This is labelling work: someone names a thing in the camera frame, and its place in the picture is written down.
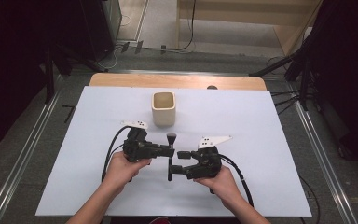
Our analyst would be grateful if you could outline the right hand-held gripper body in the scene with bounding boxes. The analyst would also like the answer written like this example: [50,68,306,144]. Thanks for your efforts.
[184,134,233,181]

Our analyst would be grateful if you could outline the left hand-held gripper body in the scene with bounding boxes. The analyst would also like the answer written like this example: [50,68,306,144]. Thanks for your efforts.
[119,119,157,163]

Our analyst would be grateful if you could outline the black makeup brush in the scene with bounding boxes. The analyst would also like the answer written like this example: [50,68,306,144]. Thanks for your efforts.
[166,133,178,182]

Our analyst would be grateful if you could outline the person's left hand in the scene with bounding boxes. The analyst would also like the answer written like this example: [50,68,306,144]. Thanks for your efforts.
[102,151,153,196]

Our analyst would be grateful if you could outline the person's right hand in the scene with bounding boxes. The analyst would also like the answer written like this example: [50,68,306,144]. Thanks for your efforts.
[195,165,247,211]

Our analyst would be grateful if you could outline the beige square cup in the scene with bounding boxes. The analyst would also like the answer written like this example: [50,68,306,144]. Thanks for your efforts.
[151,91,177,128]

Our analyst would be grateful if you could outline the white table mat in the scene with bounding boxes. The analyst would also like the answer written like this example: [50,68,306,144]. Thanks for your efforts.
[34,86,312,217]

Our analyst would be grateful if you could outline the person's dark clothing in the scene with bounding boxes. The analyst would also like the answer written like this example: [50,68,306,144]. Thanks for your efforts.
[110,216,241,224]

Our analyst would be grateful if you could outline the black metal stand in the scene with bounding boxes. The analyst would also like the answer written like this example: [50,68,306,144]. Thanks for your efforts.
[44,45,107,105]

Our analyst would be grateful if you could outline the black tripod stand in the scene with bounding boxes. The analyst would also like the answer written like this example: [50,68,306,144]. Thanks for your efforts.
[249,31,317,112]

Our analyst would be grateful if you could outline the black cabinet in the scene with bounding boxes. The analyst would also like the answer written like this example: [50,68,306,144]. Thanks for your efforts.
[80,0,123,63]

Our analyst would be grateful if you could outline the light wooden shelf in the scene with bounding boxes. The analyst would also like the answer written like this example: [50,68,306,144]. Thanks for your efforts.
[176,0,324,57]

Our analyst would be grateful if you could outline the black curtain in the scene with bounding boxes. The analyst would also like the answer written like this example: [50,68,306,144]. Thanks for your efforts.
[0,0,88,156]
[307,0,358,171]

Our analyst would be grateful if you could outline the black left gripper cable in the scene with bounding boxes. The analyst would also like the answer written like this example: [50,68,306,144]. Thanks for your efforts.
[101,125,131,183]

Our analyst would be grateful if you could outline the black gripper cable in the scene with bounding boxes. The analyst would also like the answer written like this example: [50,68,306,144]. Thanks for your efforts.
[101,125,131,183]
[218,154,255,208]

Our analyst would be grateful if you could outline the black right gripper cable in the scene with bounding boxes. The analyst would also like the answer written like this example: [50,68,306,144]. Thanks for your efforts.
[218,154,255,208]

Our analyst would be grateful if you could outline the metal floor rail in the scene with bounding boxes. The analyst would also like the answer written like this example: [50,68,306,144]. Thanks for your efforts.
[0,74,65,224]
[71,68,293,77]
[287,82,358,224]

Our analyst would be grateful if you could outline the thin black floor cable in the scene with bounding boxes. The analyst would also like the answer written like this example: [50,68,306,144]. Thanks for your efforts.
[297,175,322,224]

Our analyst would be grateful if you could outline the black hanging cable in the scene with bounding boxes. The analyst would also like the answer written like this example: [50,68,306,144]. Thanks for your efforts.
[143,0,198,52]

